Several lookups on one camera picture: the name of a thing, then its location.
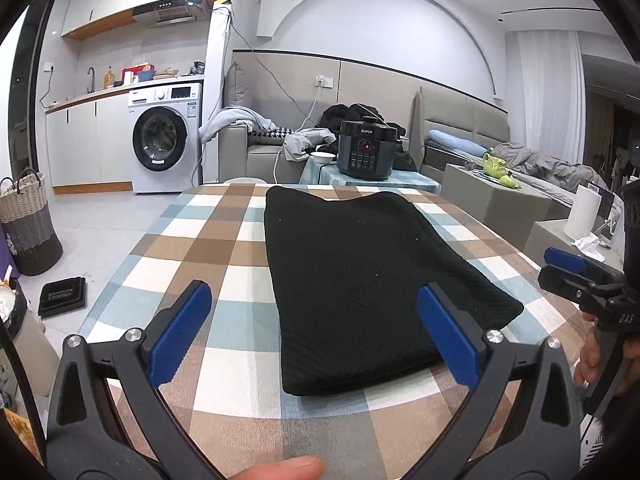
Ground black knit sweater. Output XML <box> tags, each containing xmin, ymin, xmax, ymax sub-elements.
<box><xmin>264</xmin><ymin>186</ymin><xmax>524</xmax><ymax>396</ymax></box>

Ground black clothes pile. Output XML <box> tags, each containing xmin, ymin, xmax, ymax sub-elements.
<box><xmin>318</xmin><ymin>103</ymin><xmax>418</xmax><ymax>171</ymax></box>

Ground person's left hand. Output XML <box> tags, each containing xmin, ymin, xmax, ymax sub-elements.
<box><xmin>232</xmin><ymin>455</ymin><xmax>326</xmax><ymax>480</ymax></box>

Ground grey storage box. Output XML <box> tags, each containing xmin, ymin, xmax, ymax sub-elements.
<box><xmin>524</xmin><ymin>219</ymin><xmax>623</xmax><ymax>272</ymax></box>
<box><xmin>440</xmin><ymin>165</ymin><xmax>570</xmax><ymax>250</ymax></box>

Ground paper towel roll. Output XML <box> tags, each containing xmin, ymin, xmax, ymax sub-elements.
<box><xmin>564</xmin><ymin>185</ymin><xmax>601</xmax><ymax>240</ymax></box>

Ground green plush toy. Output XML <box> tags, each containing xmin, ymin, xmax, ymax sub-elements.
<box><xmin>483</xmin><ymin>153</ymin><xmax>521</xmax><ymax>190</ymax></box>

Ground light blue pillow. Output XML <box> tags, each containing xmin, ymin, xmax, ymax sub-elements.
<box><xmin>428</xmin><ymin>129</ymin><xmax>488</xmax><ymax>157</ymax></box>

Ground white curtain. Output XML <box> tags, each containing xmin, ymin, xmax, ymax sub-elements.
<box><xmin>516</xmin><ymin>30</ymin><xmax>586</xmax><ymax>164</ymax></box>

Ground woven laundry basket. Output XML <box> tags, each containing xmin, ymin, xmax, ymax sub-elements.
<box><xmin>0</xmin><ymin>167</ymin><xmax>63</xmax><ymax>276</ymax></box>

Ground grey bed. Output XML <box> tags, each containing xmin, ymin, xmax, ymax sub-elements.
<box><xmin>409</xmin><ymin>84</ymin><xmax>608</xmax><ymax>205</ymax></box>

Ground dark electric pressure cooker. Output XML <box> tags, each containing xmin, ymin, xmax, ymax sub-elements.
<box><xmin>337</xmin><ymin>118</ymin><xmax>398</xmax><ymax>181</ymax></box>

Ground light blue checkered side cloth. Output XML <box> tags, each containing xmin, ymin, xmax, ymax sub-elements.
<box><xmin>298</xmin><ymin>154</ymin><xmax>443</xmax><ymax>196</ymax></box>

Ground white round stool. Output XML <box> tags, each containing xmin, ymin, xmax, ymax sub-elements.
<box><xmin>224</xmin><ymin>177</ymin><xmax>268</xmax><ymax>185</ymax></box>

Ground white kitchen cabinet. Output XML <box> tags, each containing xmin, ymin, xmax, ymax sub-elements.
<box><xmin>46</xmin><ymin>92</ymin><xmax>132</xmax><ymax>195</ymax></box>

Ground grey sofa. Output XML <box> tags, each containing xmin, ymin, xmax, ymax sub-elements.
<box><xmin>217</xmin><ymin>54</ymin><xmax>321</xmax><ymax>183</ymax></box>

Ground grey white blanket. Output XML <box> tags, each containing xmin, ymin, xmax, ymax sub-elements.
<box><xmin>198</xmin><ymin>105</ymin><xmax>337</xmax><ymax>162</ymax></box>

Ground white front-load washing machine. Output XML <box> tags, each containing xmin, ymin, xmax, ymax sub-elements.
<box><xmin>128</xmin><ymin>80</ymin><xmax>202</xmax><ymax>194</ymax></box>

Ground range hood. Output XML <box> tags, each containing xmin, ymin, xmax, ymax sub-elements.
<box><xmin>131</xmin><ymin>0</ymin><xmax>215</xmax><ymax>28</ymax></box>

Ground white wall socket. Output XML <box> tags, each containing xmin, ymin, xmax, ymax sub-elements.
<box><xmin>314</xmin><ymin>75</ymin><xmax>334</xmax><ymax>89</ymax></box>

